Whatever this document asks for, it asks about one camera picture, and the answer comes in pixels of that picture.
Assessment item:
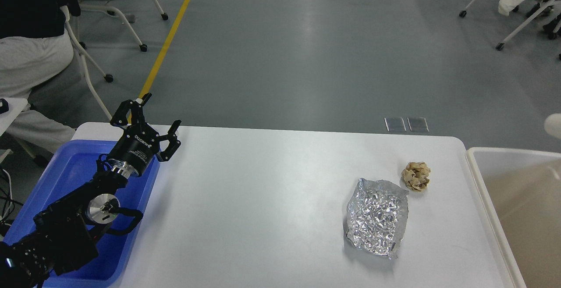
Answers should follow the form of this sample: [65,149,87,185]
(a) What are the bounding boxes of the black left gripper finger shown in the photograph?
[110,93,152,129]
[153,121,181,162]

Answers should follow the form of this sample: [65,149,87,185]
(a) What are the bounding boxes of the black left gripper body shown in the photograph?
[107,124,160,177]

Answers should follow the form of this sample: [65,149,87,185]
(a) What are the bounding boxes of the white paper cup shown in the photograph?
[543,114,561,139]

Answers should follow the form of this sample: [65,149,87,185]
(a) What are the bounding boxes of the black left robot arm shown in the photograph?
[1,92,181,288]

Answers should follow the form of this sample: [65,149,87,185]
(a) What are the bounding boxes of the blue plastic tray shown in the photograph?
[1,139,177,288]

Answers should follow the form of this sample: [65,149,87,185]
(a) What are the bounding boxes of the white side table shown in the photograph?
[0,97,34,163]

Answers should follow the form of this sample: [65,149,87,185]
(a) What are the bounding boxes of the seated person in black shirt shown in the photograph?
[0,0,82,154]

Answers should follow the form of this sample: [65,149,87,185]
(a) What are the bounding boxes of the crumpled aluminium foil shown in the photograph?
[345,178,409,260]

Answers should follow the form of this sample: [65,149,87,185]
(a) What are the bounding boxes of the left metal floor plate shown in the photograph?
[384,117,407,132]

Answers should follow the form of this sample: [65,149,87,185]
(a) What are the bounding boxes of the metal floor plate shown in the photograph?
[384,117,407,132]
[407,117,430,133]

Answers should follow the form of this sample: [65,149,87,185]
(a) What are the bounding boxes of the crumpled brown paper ball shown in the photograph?
[401,162,431,192]

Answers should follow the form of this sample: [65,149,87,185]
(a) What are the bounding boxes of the right metal floor plate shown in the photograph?
[407,117,430,133]

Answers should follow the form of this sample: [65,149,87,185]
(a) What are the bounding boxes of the beige plastic bin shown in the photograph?
[467,147,561,288]

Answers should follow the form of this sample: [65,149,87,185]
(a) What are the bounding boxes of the black cables at left edge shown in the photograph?
[0,167,18,236]

